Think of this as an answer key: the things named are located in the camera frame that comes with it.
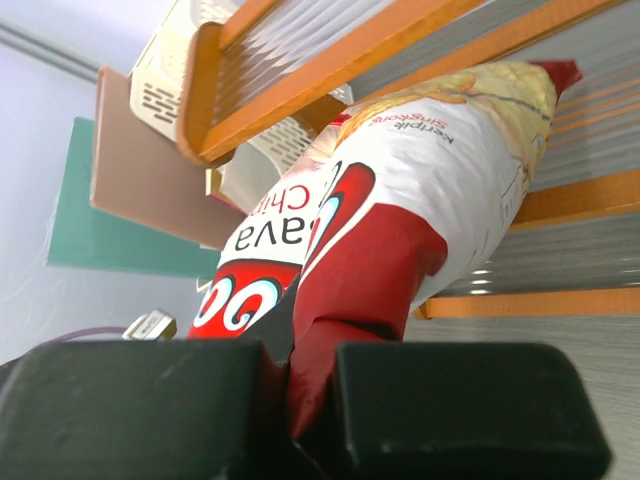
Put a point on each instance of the teal green folder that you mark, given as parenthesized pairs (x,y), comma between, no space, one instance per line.
(84,237)

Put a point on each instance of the brown flat board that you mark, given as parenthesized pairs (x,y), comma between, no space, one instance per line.
(139,175)

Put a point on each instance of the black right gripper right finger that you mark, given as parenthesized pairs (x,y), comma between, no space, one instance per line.
(446,410)

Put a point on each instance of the red Chuba chips bag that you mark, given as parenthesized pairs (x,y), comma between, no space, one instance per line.
(392,202)

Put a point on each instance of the orange wooden shelf rack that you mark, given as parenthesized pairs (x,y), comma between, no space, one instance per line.
(273,60)

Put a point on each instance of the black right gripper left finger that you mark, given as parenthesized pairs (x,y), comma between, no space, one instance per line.
(206,409)

